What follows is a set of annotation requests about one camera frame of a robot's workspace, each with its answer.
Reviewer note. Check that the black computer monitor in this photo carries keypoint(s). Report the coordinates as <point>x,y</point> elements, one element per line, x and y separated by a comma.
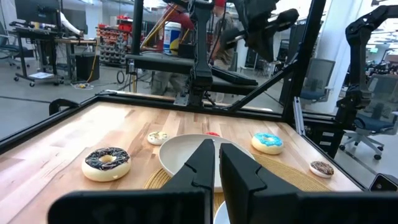
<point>37,11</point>

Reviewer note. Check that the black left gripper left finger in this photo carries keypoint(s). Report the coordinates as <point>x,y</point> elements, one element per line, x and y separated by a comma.
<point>189,186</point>

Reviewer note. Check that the small white sprinkled donut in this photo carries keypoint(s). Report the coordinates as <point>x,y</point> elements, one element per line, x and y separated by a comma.
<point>158,138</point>

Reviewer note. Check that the small red iced donut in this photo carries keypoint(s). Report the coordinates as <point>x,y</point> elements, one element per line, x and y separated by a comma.
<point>212,134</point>

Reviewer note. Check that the wooden desk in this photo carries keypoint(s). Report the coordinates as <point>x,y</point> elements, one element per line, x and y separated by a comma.
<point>74,41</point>

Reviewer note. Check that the black rolling desk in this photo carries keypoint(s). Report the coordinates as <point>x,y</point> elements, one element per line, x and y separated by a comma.
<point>23,53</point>

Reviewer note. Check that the small chocolate sprinkled donut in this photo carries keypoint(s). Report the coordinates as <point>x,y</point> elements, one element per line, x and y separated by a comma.
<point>321,169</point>

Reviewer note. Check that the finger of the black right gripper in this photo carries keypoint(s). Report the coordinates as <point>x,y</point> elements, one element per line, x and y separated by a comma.
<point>233,39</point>
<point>284,20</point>

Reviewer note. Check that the black computer tower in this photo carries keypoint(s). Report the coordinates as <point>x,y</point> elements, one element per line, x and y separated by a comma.
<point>87,67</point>

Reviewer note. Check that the person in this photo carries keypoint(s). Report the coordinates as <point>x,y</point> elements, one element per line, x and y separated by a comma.
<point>225,46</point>
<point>169,82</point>
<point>71,26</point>

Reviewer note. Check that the grey office chair blue seat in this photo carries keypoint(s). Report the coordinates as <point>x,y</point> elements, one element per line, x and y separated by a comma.
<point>373,123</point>
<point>317,71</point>

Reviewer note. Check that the small black camera box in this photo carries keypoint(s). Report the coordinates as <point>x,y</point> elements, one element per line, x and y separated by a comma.
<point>384,183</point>

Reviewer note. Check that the black curved bracket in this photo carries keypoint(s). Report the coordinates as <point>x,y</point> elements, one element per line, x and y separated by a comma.
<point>60,102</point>

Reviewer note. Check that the large blue iced donut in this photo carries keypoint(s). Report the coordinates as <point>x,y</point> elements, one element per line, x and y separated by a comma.
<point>267,146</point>

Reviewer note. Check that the white blue bucket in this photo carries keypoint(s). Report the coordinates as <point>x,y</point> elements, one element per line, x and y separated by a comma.
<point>171,34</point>

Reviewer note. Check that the black aluminium table frame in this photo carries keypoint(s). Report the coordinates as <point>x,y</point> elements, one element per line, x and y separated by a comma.
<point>306,46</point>

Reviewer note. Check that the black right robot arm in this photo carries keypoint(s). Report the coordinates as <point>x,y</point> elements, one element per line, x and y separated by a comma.
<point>202,62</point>

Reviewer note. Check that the woven straw placemat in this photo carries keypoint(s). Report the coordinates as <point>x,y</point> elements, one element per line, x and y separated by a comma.
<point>286,174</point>

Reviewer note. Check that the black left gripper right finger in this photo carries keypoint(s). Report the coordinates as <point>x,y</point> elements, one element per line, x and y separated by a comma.
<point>245,186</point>

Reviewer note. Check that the silver aluminium bar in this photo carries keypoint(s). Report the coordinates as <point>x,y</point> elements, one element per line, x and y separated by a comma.
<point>299,115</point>

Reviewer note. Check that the white paper sheet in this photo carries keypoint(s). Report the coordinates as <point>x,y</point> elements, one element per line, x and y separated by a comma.
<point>40,75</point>

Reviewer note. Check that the large chocolate iced donut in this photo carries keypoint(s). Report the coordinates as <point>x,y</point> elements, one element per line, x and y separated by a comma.
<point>105,172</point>

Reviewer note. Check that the white round plate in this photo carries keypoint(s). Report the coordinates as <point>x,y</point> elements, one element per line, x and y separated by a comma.
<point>219,216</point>

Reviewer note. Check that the beige round plate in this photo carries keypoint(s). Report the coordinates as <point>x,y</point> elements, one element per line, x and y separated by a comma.
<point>180,152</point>

